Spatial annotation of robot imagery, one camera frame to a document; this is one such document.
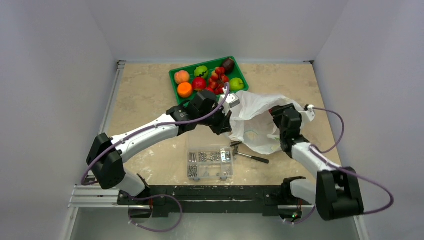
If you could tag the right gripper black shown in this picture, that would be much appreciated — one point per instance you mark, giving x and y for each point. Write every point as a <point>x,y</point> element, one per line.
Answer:
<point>278,112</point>

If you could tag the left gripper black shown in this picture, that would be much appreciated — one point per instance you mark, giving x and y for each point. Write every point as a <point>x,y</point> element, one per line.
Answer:
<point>224,125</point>

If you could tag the white plastic bag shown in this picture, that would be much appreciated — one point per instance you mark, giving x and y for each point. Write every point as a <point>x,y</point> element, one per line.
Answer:
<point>252,123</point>

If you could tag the fake red cherry bunch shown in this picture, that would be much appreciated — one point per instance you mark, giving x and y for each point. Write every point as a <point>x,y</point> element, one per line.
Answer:
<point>217,81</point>

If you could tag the fake green apple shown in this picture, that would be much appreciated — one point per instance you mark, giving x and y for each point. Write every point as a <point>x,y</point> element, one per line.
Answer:
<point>236,84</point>

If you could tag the fake red apple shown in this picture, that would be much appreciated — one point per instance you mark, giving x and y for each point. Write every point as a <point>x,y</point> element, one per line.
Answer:
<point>198,84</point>

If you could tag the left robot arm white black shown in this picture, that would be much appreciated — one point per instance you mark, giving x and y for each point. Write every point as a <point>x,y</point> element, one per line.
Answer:
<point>108,155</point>

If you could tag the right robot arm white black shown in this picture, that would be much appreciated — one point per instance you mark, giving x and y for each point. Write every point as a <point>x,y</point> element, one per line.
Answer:
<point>336,194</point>

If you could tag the fake orange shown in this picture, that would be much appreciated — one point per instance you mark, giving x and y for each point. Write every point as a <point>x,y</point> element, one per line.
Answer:
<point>184,90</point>

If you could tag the fake green cracked fruit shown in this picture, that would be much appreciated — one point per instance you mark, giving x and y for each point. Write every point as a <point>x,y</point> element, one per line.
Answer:
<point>201,71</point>

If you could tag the fake dark red fruit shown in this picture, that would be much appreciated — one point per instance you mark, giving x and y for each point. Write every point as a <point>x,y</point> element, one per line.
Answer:
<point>228,65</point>

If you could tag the fake peach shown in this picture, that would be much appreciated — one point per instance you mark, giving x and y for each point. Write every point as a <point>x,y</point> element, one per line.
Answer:
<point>181,76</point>

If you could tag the clear plastic screw box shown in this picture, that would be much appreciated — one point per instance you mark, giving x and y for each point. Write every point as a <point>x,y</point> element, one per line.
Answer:
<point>209,157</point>

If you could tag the green plastic tray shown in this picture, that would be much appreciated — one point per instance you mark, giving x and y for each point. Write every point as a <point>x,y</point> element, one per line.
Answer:
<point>211,65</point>

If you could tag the black base bar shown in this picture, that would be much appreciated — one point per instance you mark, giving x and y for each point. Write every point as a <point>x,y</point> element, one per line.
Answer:
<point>162,200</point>

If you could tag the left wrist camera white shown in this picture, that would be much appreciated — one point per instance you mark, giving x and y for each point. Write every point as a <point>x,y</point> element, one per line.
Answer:
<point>231,101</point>

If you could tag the small black-handled hammer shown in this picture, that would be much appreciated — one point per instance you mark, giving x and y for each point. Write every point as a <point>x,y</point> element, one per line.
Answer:
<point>256,158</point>

